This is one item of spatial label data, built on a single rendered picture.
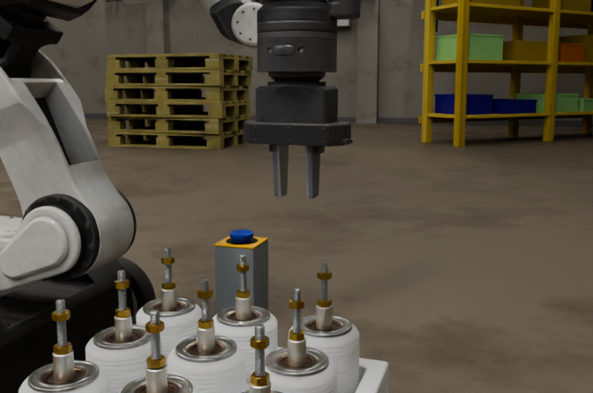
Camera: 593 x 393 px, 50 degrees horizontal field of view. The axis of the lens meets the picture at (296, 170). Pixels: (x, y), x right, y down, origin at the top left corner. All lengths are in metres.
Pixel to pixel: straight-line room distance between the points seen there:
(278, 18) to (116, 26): 10.45
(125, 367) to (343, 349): 0.27
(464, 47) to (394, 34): 3.56
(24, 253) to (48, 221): 0.07
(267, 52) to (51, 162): 0.53
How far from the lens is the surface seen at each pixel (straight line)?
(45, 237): 1.09
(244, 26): 1.20
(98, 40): 11.28
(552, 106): 6.90
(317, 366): 0.77
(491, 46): 6.39
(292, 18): 0.68
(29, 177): 1.14
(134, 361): 0.85
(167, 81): 5.83
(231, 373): 0.80
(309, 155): 0.70
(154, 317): 0.70
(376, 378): 0.92
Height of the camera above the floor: 0.58
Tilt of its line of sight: 8 degrees down
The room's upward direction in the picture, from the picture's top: straight up
